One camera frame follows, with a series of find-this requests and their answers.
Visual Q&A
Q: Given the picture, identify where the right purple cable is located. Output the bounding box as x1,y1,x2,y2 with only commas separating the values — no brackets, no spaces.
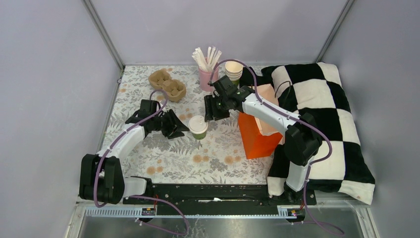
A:
208,59,346,238

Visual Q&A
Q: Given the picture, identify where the floral tablecloth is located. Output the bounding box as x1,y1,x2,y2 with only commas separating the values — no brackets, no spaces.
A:
102,66,273,184

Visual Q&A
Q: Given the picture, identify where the orange paper bag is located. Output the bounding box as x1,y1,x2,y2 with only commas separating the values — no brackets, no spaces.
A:
238,83,283,160

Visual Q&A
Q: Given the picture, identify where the stack of paper cups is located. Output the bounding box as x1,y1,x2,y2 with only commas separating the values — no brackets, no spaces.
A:
225,61,243,86

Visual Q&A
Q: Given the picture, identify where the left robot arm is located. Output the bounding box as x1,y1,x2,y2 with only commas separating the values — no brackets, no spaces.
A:
79,100,189,207

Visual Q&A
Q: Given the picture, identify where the purple cable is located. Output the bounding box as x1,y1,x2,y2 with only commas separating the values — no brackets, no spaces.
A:
93,89,191,237
208,59,346,238

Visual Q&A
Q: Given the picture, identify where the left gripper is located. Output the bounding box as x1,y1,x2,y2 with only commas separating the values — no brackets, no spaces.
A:
151,109,189,139

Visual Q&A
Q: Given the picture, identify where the green paper cup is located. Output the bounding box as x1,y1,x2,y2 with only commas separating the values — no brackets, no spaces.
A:
192,131,207,140

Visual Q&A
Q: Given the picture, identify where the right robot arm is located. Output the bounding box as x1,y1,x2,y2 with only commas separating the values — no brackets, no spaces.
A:
204,76,325,204

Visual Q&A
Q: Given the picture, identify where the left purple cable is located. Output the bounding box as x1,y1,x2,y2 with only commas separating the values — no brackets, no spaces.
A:
93,89,191,237

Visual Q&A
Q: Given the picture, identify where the white plastic lid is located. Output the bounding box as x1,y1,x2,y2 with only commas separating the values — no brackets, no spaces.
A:
188,115,208,134

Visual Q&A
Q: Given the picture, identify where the black white checkered pillow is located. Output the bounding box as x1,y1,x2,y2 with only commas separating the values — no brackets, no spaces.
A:
261,62,375,205

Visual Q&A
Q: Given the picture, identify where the brown pulp cup carrier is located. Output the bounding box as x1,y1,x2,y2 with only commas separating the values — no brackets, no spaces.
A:
148,69,186,102

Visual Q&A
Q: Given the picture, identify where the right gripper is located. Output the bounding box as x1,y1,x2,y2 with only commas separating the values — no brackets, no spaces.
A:
204,94,230,122

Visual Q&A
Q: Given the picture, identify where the pink straw holder cup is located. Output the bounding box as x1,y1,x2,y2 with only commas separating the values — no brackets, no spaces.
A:
199,63,214,92

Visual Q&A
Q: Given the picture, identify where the black cloth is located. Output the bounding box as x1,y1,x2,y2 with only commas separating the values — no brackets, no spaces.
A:
239,66,274,87

